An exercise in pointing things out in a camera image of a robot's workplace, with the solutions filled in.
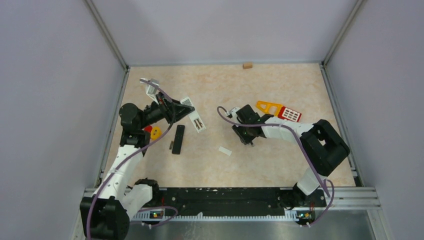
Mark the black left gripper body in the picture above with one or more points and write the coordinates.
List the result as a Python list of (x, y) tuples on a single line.
[(155, 112)]

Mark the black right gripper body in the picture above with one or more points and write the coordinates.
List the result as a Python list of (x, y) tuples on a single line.
[(244, 133)]

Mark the white remote control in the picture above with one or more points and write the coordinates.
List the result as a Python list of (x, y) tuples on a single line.
[(194, 116)]

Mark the white battery cover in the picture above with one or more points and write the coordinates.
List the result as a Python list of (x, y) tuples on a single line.
[(225, 151)]

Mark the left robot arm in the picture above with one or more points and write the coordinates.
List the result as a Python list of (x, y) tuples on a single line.
[(106, 215)]

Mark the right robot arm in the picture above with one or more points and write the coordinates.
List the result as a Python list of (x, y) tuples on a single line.
[(322, 146)]

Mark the black remote control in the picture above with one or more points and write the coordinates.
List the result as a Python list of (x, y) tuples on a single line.
[(178, 140)]

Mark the red and yellow toy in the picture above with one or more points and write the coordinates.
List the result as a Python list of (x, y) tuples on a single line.
[(154, 131)]

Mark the red toy window block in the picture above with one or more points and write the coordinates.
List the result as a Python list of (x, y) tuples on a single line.
[(289, 114)]

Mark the small wooden block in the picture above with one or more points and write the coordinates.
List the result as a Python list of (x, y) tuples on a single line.
[(247, 65)]

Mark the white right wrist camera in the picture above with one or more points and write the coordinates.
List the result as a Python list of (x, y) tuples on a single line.
[(232, 114)]

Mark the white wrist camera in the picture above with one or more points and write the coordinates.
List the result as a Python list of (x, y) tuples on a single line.
[(232, 114), (150, 90)]

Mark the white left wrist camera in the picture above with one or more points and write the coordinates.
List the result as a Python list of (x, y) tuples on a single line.
[(150, 90)]

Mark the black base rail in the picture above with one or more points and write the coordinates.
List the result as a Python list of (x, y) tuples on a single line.
[(235, 201)]

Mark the aluminium frame rail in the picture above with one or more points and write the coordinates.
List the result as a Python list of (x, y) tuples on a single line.
[(340, 199)]

